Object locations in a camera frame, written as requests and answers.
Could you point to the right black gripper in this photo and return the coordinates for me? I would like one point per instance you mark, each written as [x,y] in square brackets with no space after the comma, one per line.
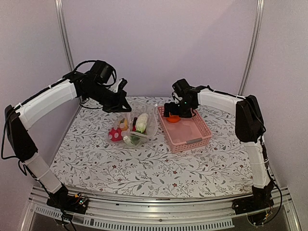
[188,114]

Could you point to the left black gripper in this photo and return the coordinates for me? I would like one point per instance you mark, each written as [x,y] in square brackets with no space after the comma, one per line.
[117,106]

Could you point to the orange tangerine toy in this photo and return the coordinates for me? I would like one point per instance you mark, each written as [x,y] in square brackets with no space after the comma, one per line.
[171,119]

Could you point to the pink perforated plastic basket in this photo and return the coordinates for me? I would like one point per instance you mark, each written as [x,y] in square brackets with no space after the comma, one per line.
[186,134]

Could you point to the yellow lemon toy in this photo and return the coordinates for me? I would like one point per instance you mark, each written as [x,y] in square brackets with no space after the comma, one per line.
[123,124]

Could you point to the clear zip top bag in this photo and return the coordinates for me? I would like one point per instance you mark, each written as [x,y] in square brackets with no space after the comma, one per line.
[138,108]

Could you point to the white radish toy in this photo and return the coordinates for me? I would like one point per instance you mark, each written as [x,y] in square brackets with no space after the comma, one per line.
[134,140]

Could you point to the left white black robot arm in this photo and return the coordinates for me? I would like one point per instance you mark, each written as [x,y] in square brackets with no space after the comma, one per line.
[100,84]

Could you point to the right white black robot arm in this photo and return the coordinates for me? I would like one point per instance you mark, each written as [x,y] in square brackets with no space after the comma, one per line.
[249,123]

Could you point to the floral patterned table mat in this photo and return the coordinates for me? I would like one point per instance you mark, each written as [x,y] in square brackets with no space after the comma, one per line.
[87,159]

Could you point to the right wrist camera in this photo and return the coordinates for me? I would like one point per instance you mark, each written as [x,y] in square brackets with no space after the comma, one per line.
[174,96]

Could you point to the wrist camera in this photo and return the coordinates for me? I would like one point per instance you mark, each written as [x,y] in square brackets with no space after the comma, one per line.
[119,85]
[174,96]

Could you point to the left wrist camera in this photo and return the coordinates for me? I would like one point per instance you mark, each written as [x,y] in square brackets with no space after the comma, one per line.
[119,85]

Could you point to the aluminium front rail frame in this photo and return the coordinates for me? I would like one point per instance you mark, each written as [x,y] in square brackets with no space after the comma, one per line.
[116,212]

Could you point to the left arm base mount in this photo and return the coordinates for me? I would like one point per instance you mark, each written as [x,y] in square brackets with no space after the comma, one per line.
[72,203]

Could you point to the left aluminium vertical post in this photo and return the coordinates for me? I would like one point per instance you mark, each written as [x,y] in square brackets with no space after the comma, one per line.
[64,34]

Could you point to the aluminium vertical post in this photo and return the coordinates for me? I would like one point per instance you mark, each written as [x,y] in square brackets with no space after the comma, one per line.
[64,34]
[253,46]

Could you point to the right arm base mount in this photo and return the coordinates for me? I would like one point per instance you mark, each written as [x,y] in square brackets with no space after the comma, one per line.
[257,209]

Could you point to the right aluminium vertical post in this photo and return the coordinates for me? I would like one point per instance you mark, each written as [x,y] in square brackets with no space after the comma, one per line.
[253,46]

